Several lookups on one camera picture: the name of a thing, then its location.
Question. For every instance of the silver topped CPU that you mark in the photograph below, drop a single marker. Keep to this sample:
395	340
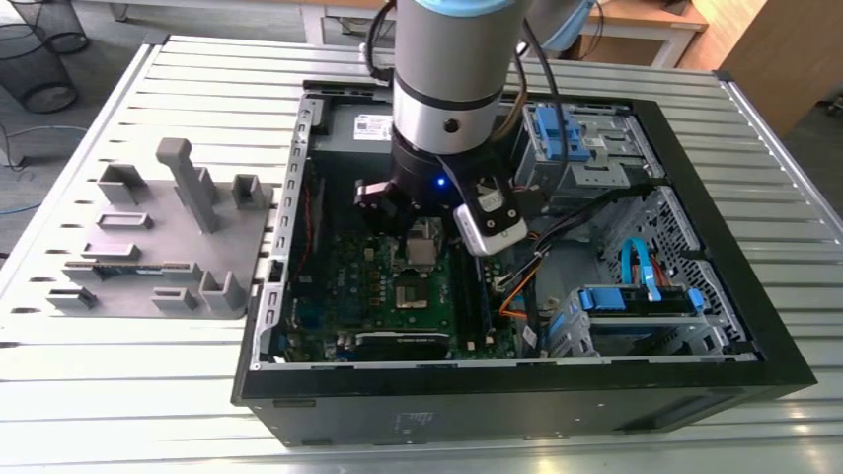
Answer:
421	251

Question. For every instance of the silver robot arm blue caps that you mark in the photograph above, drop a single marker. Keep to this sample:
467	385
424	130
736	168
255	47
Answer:
453	64

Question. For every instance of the CPU socket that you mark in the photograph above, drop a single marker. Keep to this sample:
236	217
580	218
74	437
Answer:
415	292

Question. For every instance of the grey power supply unit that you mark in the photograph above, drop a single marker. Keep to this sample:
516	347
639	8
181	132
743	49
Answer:
343	128

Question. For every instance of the blue drive bay latch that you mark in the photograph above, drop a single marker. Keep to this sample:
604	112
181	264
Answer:
559	128

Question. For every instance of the black RAM slot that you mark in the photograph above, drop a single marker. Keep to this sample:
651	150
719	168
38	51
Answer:
469	296
463	296
479	296

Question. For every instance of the green motherboard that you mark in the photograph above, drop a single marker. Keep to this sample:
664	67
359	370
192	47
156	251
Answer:
355	296

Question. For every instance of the silver optical drive bay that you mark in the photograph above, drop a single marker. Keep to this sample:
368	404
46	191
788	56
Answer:
605	173

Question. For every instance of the black graphics card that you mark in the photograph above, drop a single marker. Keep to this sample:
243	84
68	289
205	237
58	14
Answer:
401	346

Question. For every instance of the empty blue disk carrier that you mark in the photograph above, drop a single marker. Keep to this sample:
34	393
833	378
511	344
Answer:
559	326

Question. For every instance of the grey parts rack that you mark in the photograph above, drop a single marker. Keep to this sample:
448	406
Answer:
164	237

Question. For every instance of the hard disk in blue carrier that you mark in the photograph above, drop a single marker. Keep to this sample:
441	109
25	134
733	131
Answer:
659	301

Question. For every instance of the black PC case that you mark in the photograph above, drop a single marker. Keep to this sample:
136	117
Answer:
527	400

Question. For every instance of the white desk with wooden top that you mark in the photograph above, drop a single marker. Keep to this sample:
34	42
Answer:
659	17

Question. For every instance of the dark green RAM stick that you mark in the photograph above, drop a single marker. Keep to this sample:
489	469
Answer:
125	270

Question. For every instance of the silver disk bay cage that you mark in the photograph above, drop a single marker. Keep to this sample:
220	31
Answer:
711	336

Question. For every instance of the wooden cabinet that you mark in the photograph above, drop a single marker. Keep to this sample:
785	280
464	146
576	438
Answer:
776	59

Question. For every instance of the dark wrist camera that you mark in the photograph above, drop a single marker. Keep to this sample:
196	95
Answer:
372	195

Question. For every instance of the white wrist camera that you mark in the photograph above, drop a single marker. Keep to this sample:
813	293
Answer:
487	242

